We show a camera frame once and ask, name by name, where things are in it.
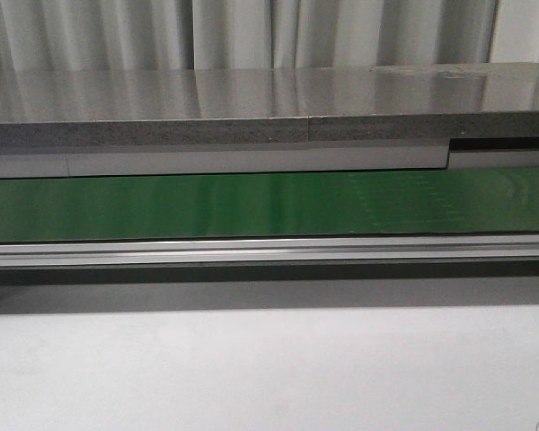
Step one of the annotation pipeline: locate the grey stone-look back table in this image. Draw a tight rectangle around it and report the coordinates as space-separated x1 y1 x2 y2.
0 63 539 179

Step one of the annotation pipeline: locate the green conveyor belt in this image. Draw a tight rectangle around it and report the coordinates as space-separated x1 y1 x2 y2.
0 168 539 243

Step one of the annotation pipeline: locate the grey curtain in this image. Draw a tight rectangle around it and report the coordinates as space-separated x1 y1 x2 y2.
0 1 539 71

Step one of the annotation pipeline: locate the aluminium conveyor side rail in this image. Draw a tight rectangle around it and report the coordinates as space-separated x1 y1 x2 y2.
0 233 539 268

